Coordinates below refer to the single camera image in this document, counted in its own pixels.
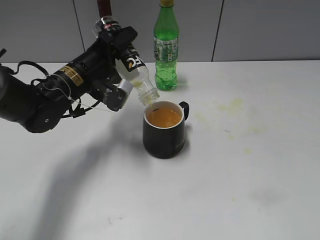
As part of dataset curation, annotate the black mug white interior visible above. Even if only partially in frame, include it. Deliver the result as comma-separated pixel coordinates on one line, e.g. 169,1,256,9
142,100,190,159

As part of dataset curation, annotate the orange juice bottle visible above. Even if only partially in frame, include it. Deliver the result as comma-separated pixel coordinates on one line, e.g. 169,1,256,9
93,16,160,106

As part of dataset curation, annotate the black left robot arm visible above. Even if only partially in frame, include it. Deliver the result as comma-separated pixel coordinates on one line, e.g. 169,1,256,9
0,26,138,133

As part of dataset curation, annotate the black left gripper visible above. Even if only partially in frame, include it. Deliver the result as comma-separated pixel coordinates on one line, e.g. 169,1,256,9
79,26,138,100

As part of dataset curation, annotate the dark red wine bottle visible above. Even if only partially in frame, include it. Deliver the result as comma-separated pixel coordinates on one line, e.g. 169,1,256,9
97,0,112,18

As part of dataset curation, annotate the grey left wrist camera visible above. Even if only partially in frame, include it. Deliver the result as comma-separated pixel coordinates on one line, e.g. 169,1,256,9
102,79,133,112

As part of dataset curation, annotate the green soda bottle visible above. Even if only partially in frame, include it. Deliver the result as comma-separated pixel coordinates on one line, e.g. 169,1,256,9
153,0,180,91

